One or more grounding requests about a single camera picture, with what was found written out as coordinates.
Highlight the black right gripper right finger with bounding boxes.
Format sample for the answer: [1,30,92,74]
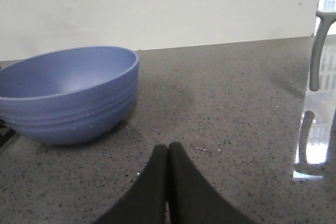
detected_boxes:
[169,142,253,223]

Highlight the black glass gas stove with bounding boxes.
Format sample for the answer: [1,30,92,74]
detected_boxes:
[1,120,19,152]

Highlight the blue ribbed bowl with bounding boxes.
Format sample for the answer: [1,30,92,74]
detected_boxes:
[1,46,139,145]

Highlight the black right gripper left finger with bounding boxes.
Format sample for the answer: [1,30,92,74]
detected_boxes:
[95,145,168,223]

